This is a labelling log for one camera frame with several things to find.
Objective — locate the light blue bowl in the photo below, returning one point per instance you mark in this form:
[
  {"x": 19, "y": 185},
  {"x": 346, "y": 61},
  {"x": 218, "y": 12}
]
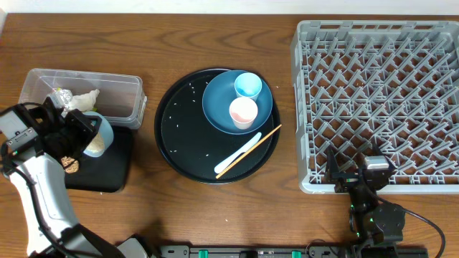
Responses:
[{"x": 102, "y": 141}]

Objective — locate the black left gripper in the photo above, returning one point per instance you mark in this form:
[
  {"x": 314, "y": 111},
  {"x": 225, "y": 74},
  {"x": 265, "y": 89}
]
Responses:
[{"x": 77, "y": 122}]

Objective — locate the light blue plastic knife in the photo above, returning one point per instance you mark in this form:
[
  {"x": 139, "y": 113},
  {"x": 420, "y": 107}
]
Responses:
[{"x": 226, "y": 162}]

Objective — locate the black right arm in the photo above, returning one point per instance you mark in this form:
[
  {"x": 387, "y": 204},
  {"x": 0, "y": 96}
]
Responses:
[{"x": 378, "y": 226}]

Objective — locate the wooden chopstick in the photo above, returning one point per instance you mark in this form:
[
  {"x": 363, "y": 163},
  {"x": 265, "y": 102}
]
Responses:
[{"x": 239, "y": 158}]

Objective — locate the pink cup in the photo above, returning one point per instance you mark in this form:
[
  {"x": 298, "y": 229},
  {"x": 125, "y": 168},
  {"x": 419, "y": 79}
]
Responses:
[{"x": 243, "y": 112}]

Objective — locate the foil snack wrapper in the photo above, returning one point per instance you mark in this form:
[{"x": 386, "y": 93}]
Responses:
[{"x": 61, "y": 99}]

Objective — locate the brown cookie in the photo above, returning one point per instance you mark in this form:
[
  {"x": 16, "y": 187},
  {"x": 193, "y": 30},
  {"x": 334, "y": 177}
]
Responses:
[{"x": 70, "y": 165}]

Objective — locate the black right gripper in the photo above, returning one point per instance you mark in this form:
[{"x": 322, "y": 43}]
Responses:
[{"x": 346, "y": 180}]

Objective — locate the clear plastic bin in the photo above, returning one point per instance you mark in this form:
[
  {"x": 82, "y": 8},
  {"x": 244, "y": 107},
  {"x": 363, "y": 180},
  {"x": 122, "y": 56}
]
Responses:
[{"x": 121, "y": 100}]

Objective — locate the black rectangular tray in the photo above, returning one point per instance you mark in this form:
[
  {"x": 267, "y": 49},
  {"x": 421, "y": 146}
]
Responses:
[{"x": 108, "y": 173}]

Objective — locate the round black tray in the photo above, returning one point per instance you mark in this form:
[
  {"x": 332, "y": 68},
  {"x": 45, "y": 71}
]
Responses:
[{"x": 192, "y": 146}]

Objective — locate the grey dishwasher rack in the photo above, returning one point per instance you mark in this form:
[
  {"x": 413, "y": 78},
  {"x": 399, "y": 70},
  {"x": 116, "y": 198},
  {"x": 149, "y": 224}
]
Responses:
[{"x": 393, "y": 84}]

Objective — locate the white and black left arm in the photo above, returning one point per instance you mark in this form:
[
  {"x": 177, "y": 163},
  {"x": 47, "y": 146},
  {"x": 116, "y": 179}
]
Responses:
[{"x": 54, "y": 230}]

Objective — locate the light blue cup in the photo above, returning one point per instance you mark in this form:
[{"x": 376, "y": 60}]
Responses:
[{"x": 248, "y": 85}]

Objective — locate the dark blue plate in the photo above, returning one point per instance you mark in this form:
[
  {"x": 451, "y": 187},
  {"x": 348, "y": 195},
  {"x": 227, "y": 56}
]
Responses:
[{"x": 219, "y": 94}]

